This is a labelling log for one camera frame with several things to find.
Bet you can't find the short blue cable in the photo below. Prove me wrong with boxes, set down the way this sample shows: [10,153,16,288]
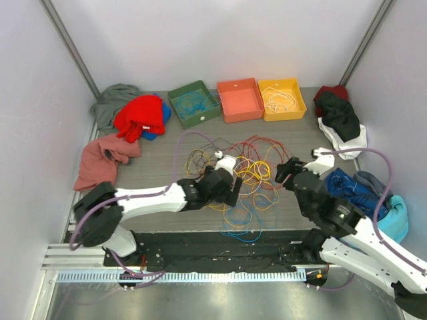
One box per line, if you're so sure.
[220,196,280,243]

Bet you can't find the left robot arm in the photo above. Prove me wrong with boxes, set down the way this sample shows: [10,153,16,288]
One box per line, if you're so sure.
[70,167,243,266]

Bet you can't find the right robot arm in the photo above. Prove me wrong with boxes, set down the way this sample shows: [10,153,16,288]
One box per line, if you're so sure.
[275,155,426,319]

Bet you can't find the blue plaid shirt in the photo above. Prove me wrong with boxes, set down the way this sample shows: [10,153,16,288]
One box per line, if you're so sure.
[324,168,376,219]

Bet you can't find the grey blue cloth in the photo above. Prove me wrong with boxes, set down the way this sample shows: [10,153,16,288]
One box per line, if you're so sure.
[352,170,386,211]

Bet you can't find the yellow plastic bin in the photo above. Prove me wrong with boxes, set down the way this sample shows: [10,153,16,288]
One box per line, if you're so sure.
[258,78,307,121]

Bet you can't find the black cloth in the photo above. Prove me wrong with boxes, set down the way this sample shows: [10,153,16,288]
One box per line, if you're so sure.
[314,91,361,142]

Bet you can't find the white cloth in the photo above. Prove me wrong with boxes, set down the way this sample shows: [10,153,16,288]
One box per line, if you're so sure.
[318,117,368,151]

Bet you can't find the green plastic bin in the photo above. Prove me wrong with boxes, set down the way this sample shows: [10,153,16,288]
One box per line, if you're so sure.
[167,80,222,129]

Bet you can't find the orange plastic bin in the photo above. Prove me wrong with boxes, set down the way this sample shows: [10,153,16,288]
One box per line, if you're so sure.
[217,78,264,123]

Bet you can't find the dark red cloth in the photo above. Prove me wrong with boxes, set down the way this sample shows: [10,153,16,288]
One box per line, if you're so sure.
[314,85,349,107]

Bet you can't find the cyan cloth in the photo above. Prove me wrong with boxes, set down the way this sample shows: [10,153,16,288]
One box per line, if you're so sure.
[378,195,409,243]

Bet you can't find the pink cloth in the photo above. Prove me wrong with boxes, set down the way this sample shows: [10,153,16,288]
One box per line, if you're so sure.
[73,134,141,191]

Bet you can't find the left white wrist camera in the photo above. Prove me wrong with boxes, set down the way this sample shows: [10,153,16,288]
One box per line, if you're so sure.
[214,151,237,175]

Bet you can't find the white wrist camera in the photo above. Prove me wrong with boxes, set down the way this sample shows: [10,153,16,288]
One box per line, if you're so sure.
[214,151,237,175]
[303,147,335,175]

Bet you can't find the white looped cable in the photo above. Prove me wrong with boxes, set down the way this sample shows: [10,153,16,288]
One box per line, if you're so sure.
[240,176,264,197]

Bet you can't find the yellow cable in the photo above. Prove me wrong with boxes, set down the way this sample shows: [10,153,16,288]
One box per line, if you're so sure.
[236,156,274,187]

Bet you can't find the brown cable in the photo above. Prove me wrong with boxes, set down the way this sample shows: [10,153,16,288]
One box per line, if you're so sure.
[191,136,234,174]

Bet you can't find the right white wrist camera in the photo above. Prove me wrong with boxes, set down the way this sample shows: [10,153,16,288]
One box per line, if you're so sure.
[303,147,335,175]

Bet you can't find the aluminium rail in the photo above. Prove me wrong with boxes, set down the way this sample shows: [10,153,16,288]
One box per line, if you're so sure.
[41,243,114,270]

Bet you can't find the slotted cable duct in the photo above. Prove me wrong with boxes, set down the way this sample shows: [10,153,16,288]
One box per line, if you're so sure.
[56,269,306,283]

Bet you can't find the right aluminium frame post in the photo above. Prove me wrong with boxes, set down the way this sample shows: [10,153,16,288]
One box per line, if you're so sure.
[339,0,396,87]

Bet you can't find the aluminium frame post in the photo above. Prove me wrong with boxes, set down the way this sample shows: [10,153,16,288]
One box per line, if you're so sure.
[39,0,100,98]
[339,0,396,87]

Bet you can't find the left aluminium frame post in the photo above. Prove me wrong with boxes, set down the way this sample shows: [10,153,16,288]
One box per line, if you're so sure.
[39,0,100,98]

